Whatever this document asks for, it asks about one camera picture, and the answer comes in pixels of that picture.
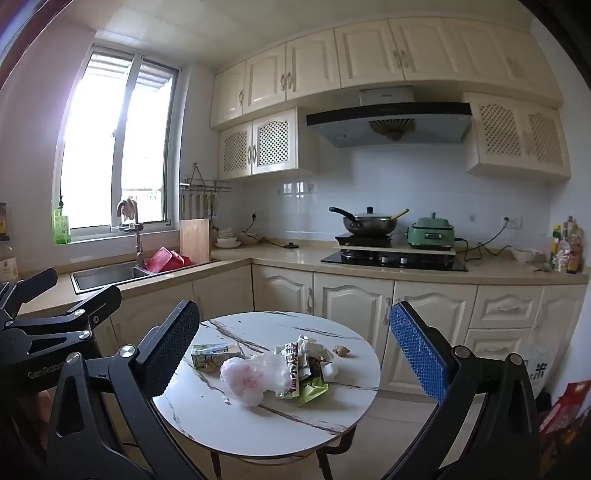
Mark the sliding window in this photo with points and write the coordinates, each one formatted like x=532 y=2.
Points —
x=92 y=138

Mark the green snack wrapper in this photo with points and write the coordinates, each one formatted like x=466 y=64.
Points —
x=311 y=392

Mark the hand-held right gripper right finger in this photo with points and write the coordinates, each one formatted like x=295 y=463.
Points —
x=418 y=355

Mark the green white drink carton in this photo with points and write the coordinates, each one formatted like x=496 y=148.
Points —
x=214 y=354

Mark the yellow label bottle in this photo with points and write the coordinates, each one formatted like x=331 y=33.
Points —
x=2 y=221

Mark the cream upper cabinets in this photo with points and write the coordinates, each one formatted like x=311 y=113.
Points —
x=369 y=50

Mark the black induction cooker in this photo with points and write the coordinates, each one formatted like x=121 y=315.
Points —
x=362 y=240

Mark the wall outlet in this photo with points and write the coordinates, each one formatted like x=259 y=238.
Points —
x=512 y=222

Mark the wall utensil rack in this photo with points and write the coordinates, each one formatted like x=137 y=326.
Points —
x=203 y=189

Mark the red white snack wrapper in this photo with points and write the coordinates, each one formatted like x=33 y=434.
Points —
x=293 y=369

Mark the black wok with lid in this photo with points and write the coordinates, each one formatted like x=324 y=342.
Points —
x=369 y=224

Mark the cluster of condiment bottles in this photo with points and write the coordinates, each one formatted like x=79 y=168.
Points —
x=567 y=249

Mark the red bag on floor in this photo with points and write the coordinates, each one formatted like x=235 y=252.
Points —
x=568 y=406

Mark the beige rag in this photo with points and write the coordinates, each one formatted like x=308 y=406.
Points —
x=129 y=208

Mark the steel faucet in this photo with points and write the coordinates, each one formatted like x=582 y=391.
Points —
x=137 y=240

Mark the green electric cooker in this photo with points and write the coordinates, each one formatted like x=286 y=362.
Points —
x=431 y=233

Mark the small white paper box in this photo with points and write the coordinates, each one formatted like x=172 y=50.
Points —
x=328 y=371

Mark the long wooden board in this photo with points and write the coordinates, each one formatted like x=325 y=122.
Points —
x=397 y=250

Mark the black gas stove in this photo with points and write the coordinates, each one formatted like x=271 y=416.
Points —
x=392 y=263

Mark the round marble table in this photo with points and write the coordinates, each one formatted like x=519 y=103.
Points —
x=231 y=415

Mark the stack of white bowls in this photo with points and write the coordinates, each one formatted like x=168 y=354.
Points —
x=227 y=237

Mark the white bowl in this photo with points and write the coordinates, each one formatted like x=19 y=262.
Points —
x=526 y=256

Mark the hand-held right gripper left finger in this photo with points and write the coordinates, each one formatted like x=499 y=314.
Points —
x=171 y=350

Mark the cream base cabinets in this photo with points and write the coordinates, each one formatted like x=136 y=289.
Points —
x=351 y=304

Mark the white pink plastic bag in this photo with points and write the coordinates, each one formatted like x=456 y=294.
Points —
x=249 y=378

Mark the glass jar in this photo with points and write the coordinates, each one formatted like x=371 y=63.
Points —
x=8 y=263

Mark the green dish soap bottle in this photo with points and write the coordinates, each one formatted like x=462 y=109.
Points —
x=61 y=226

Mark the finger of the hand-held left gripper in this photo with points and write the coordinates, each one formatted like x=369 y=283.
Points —
x=92 y=302
x=32 y=288

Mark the dark snack wrapper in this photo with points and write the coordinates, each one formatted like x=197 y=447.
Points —
x=318 y=362

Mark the small lattice door cabinet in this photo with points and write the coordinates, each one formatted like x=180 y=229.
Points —
x=272 y=143

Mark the wooden cutting board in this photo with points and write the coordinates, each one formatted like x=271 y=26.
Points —
x=195 y=240

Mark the wooden spatula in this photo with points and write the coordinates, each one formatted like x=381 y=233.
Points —
x=400 y=213

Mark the large lattice door cabinet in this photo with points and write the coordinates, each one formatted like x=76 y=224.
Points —
x=517 y=134

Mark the red plastic basket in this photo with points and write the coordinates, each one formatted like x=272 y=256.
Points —
x=164 y=259

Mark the steel sink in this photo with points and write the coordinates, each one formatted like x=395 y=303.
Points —
x=106 y=276

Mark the range hood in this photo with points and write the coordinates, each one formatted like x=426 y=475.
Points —
x=351 y=129

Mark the white green rice bag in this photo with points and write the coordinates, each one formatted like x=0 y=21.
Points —
x=540 y=374

